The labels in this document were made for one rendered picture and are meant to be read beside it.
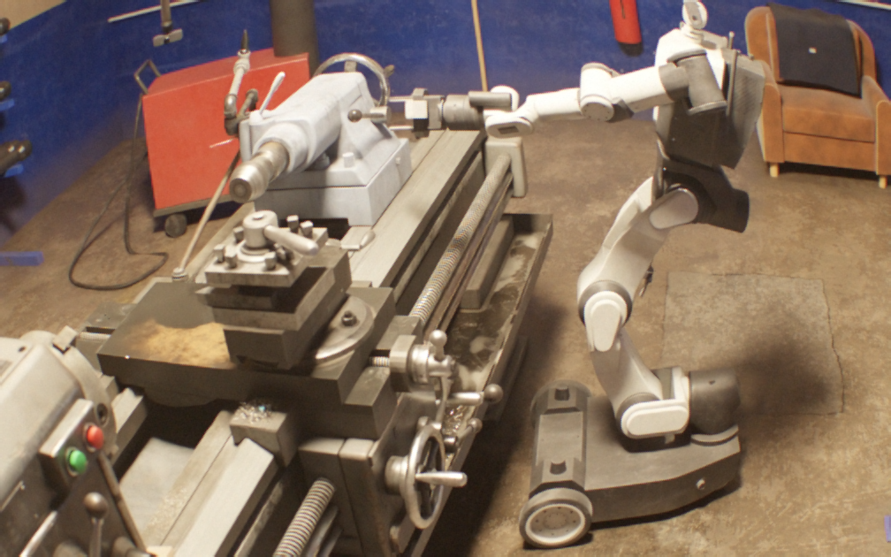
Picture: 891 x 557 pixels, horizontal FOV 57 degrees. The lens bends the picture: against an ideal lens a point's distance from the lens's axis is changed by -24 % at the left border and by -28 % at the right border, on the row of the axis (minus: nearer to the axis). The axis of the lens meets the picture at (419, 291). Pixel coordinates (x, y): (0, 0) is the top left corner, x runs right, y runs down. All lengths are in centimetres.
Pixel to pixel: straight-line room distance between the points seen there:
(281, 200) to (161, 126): 228
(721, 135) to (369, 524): 119
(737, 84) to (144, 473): 159
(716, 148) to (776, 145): 271
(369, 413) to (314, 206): 86
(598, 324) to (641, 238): 24
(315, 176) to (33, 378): 150
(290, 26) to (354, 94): 214
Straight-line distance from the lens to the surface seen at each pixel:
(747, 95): 231
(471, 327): 295
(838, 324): 377
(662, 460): 274
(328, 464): 185
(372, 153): 260
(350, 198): 252
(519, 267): 324
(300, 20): 472
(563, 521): 268
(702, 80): 213
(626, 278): 253
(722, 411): 276
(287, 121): 239
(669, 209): 242
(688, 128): 233
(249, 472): 175
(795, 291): 398
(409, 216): 256
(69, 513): 117
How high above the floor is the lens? 185
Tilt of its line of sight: 27 degrees down
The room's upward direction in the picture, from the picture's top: 7 degrees counter-clockwise
